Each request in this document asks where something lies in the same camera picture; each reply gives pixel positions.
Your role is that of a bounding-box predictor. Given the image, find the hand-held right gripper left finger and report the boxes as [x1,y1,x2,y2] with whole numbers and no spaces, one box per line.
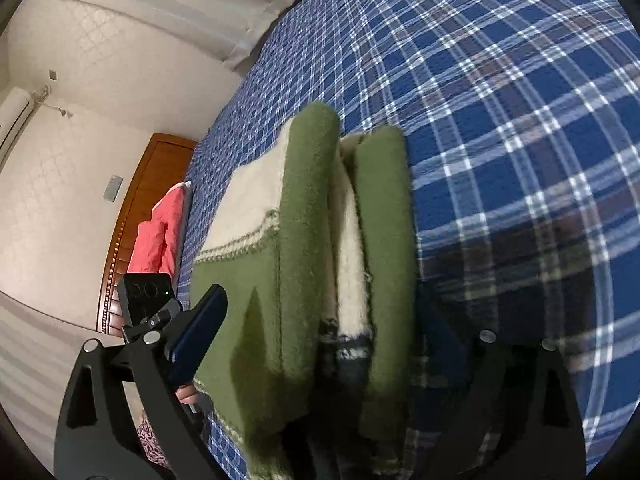
[54,284,228,480]

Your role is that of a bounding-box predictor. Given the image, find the cream navy green knit sweater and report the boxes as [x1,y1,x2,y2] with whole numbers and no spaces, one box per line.
[187,101,426,480]

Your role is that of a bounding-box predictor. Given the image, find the brown wooden headboard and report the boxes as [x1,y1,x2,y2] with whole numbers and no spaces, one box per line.
[97,132,200,336]

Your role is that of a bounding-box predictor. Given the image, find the blue plaid bed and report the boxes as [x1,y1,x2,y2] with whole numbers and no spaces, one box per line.
[177,0,640,480]

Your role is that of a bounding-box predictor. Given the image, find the pink blanket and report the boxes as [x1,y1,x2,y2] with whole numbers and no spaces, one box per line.
[127,180,193,281]

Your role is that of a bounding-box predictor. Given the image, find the person's patterned clothing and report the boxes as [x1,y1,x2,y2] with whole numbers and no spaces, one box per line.
[136,409,175,470]

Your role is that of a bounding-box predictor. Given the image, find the white air conditioner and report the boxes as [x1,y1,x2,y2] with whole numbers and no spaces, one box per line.
[0,87,37,163]

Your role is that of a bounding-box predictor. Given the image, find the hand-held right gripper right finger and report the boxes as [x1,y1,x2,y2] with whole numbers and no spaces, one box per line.
[440,330,586,480]

